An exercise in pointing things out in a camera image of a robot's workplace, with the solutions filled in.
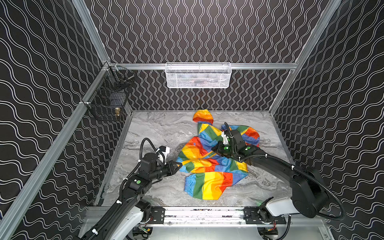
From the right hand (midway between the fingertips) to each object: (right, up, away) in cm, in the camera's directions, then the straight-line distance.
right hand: (211, 149), depth 85 cm
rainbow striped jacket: (-1, -14, 0) cm, 14 cm away
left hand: (-14, -7, -11) cm, 19 cm away
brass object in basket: (-50, +21, -7) cm, 55 cm away
